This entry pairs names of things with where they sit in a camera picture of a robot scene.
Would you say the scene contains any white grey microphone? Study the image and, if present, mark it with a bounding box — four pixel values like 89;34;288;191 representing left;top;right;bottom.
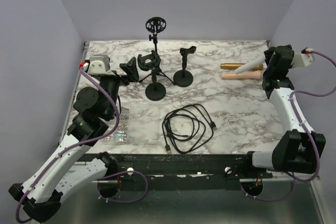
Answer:
234;56;265;74

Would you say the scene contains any black round-base shockmount stand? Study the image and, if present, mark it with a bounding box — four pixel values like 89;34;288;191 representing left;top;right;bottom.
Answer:
137;50;166;101

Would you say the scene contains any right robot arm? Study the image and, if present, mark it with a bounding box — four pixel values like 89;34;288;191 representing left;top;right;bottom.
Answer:
241;45;326;178

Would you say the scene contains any black tripod shockmount stand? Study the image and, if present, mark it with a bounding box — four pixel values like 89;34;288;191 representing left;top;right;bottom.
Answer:
145;17;176;86

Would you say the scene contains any pink microphone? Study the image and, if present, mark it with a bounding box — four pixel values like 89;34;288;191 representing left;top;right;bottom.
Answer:
221;71;264;80

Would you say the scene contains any black round-base clip stand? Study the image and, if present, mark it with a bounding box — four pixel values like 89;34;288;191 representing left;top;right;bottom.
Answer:
173;46;196;88

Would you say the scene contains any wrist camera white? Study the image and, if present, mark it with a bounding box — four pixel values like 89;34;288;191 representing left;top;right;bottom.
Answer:
80;55;114;76
291;48;315;68

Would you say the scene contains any black mounting rail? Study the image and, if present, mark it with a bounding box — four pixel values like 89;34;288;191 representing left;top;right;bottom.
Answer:
73;153;274;192

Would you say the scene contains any clear plastic screw box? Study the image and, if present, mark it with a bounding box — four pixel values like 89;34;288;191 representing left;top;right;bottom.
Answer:
101;103;161;146

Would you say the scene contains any gold microphone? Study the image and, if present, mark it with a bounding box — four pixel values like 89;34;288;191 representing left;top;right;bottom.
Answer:
220;63;264;71

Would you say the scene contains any black coiled usb cable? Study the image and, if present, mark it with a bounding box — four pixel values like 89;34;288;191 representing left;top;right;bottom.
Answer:
162;103;218;155

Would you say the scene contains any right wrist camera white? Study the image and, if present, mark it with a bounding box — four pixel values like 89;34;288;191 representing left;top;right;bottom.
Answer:
291;48;315;68

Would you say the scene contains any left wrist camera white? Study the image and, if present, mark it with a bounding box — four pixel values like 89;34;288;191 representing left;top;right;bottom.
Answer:
80;55;114;76

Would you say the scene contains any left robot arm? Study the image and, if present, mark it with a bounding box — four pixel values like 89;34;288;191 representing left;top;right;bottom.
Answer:
8;55;139;223

